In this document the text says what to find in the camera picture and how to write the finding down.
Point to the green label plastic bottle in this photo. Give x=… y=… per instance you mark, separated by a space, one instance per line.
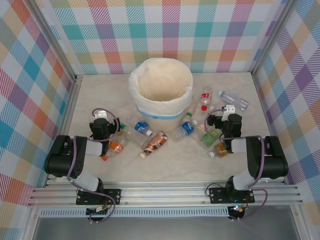
x=207 y=138

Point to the orange label bottle orange cap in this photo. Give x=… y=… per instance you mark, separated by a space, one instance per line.
x=116 y=147

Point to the clear bottle green cap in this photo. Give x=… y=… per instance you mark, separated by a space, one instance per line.
x=133 y=137

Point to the blue label water bottle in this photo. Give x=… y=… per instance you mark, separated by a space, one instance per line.
x=141 y=126
x=187 y=128

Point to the amber tea bottle white cap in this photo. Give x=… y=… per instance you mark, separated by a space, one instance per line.
x=220 y=150

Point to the brown coffee drink bottle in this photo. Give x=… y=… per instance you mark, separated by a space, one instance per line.
x=155 y=144

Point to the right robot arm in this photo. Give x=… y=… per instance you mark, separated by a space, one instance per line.
x=272 y=162

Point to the round cream waste bin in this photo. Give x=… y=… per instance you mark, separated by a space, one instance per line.
x=162 y=125

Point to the white plastic bin liner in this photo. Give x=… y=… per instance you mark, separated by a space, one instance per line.
x=160 y=82

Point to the plain clear plastic bottle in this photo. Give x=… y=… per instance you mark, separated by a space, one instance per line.
x=193 y=107

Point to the small bottle green cap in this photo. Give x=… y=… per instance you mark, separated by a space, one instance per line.
x=189 y=115

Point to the red label clear bottle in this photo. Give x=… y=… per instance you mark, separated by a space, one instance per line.
x=206 y=96

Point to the clear water bottle white cap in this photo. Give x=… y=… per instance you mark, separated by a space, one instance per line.
x=235 y=99

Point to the small controller circuit board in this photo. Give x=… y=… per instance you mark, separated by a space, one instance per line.
x=237 y=209
x=98 y=212

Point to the grey metal panel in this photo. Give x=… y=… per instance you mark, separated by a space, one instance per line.
x=162 y=230

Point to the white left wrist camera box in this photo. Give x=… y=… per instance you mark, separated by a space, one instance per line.
x=102 y=114

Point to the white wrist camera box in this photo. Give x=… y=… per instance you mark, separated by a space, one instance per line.
x=102 y=114
x=229 y=109

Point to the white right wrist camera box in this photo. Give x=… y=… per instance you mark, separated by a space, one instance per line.
x=229 y=109

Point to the aluminium side rail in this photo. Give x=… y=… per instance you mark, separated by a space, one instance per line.
x=67 y=112

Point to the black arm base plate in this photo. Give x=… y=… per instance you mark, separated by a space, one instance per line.
x=216 y=195
x=113 y=196

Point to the aluminium front rail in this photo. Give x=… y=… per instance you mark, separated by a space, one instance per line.
x=162 y=193

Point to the aluminium frame post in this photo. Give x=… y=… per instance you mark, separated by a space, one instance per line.
x=53 y=40
x=272 y=37

